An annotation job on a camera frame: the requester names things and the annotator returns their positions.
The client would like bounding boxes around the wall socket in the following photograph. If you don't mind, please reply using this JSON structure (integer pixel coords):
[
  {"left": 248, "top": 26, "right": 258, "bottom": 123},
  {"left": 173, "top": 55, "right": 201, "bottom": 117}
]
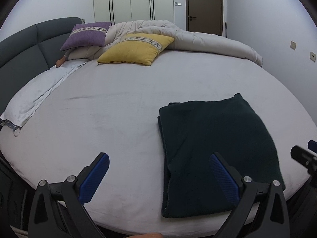
[
  {"left": 309, "top": 52, "right": 316, "bottom": 62},
  {"left": 290, "top": 41, "right": 297, "bottom": 50}
]

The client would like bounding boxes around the white wardrobe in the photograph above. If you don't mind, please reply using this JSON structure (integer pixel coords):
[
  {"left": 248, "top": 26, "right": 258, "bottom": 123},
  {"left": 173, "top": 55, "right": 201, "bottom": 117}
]
[{"left": 93, "top": 0, "right": 174, "bottom": 24}]

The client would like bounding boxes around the brown plush toy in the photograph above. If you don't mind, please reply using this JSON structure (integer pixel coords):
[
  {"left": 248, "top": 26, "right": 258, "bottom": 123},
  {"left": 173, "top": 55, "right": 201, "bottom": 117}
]
[{"left": 55, "top": 53, "right": 69, "bottom": 68}]

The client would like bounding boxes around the wall socket near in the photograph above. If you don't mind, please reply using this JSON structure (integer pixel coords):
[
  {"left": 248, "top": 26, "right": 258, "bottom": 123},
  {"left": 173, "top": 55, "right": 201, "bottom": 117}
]
[{"left": 309, "top": 52, "right": 316, "bottom": 62}]

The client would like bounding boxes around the wall socket far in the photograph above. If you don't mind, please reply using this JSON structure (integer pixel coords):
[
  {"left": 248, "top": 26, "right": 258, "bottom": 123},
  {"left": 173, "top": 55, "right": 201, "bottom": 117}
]
[{"left": 290, "top": 41, "right": 297, "bottom": 50}]

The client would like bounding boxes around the purple patterned cushion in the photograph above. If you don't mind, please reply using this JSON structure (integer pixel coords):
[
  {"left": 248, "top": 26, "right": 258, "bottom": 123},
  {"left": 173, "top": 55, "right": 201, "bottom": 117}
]
[{"left": 60, "top": 22, "right": 112, "bottom": 51}]

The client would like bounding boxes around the brown door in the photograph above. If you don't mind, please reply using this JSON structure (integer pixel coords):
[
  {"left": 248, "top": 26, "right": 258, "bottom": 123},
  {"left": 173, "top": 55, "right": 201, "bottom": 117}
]
[{"left": 186, "top": 0, "right": 223, "bottom": 36}]

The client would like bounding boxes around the beige duvet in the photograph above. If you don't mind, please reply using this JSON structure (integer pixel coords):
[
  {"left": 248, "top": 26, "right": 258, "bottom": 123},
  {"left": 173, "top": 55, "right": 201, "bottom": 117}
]
[{"left": 66, "top": 20, "right": 263, "bottom": 67}]

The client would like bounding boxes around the white pillow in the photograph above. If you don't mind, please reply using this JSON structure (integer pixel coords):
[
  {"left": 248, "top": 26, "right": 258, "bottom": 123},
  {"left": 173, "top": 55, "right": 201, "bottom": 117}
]
[{"left": 1, "top": 59, "right": 88, "bottom": 136}]

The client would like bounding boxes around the dark grey upholstered headboard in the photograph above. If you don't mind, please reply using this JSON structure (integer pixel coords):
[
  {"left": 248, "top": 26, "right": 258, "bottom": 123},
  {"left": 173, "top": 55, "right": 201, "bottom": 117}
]
[{"left": 0, "top": 17, "right": 82, "bottom": 112}]

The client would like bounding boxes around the dark green knit sweater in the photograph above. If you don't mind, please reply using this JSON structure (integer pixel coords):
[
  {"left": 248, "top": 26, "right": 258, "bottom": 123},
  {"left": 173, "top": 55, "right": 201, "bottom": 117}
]
[{"left": 158, "top": 94, "right": 283, "bottom": 218}]

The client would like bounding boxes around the yellow patterned cushion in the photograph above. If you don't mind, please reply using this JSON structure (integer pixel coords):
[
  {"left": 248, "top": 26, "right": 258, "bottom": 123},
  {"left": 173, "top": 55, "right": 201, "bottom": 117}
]
[{"left": 97, "top": 33, "right": 174, "bottom": 66}]

